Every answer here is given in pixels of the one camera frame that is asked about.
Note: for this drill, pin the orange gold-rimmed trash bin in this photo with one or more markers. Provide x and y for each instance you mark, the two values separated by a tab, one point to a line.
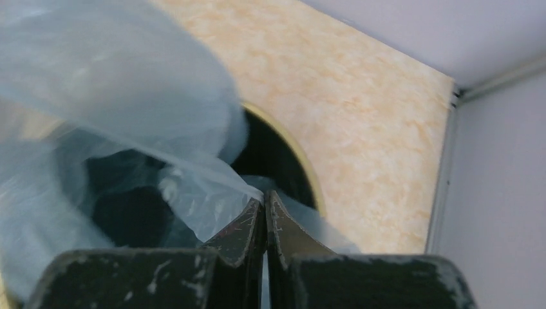
120	179

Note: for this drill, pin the right aluminium corner post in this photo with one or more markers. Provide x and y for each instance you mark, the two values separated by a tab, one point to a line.
509	77

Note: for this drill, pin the translucent blue plastic trash bag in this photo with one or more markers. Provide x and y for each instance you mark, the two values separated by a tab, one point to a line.
114	55

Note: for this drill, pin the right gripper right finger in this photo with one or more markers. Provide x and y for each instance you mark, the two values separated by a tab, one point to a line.
304	273

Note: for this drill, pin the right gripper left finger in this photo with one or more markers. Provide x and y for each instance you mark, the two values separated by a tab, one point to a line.
225	272

